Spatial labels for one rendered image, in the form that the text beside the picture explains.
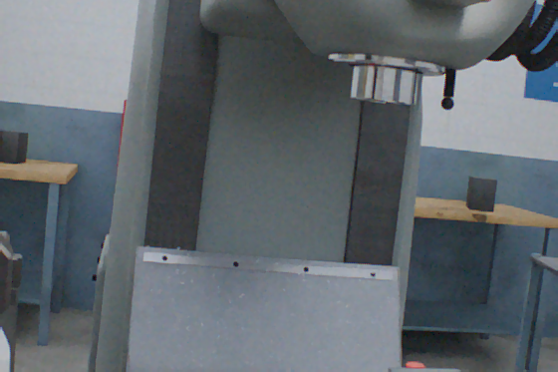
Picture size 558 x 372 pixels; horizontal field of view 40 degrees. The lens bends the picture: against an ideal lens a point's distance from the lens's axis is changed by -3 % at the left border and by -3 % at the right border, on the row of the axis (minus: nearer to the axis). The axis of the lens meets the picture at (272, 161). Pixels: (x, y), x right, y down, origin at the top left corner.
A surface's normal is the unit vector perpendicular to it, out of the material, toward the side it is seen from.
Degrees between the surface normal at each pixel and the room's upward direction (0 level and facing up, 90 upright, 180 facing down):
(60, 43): 90
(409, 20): 115
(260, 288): 63
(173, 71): 90
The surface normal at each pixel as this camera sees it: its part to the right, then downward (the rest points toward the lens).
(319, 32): -0.74, 0.60
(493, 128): 0.16, 0.07
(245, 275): 0.19, -0.38
